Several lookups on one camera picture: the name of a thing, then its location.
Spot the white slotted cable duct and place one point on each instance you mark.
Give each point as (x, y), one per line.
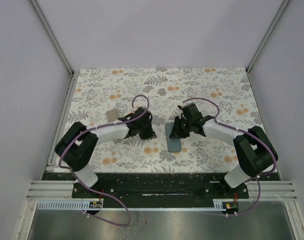
(82, 205)

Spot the right aluminium frame post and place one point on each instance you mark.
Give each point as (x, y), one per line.
(268, 34)

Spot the aluminium front rail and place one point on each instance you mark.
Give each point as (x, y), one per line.
(63, 190)

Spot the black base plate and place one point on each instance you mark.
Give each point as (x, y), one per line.
(199, 185)

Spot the aluminium frame post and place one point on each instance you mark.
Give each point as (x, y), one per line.
(49, 32)
(268, 34)

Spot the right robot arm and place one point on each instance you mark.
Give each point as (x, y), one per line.
(254, 150)

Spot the left aluminium frame post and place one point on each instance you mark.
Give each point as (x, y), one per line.
(49, 32)

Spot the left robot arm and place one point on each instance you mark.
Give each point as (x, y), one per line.
(77, 145)

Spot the brown glasses case green lining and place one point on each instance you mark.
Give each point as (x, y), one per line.
(112, 115)

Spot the grey-blue glasses case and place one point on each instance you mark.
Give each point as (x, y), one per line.
(173, 145)

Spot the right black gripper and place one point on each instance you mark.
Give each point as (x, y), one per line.
(176, 133)

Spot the floral table mat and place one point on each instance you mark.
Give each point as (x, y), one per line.
(224, 92)

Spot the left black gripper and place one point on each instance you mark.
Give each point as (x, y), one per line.
(150, 134)

